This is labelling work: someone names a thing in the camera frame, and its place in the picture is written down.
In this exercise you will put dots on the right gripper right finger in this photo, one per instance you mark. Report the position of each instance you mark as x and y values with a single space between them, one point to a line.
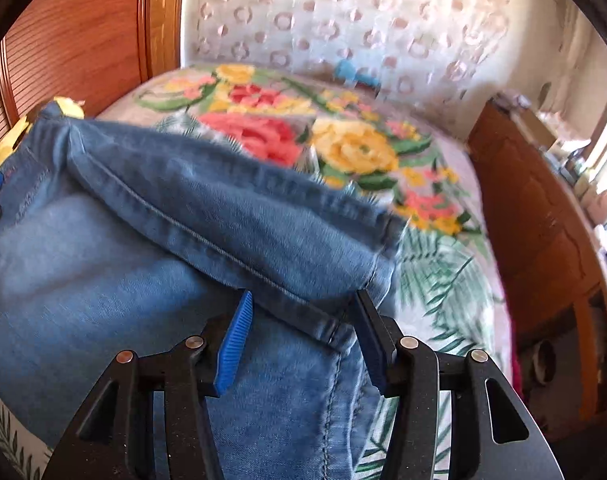
404 368

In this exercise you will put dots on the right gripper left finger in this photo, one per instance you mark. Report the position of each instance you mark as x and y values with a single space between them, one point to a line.
203 366

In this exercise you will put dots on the blue denim jeans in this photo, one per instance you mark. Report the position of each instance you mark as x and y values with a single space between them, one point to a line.
114 237

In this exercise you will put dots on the floral bed blanket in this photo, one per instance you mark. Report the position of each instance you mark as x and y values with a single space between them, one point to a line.
446 287

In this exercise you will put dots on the wooden sideboard cabinet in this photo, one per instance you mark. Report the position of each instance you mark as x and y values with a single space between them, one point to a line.
550 266

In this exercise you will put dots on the yellow Pikachu plush toy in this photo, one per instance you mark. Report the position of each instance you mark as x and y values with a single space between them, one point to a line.
12 139

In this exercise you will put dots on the blue toy on bed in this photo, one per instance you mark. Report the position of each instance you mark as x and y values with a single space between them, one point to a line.
346 71

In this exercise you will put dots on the white circle-pattern curtain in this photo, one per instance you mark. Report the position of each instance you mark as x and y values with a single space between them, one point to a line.
443 58

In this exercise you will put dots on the wooden slatted wardrobe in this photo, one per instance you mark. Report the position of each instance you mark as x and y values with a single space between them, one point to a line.
93 51

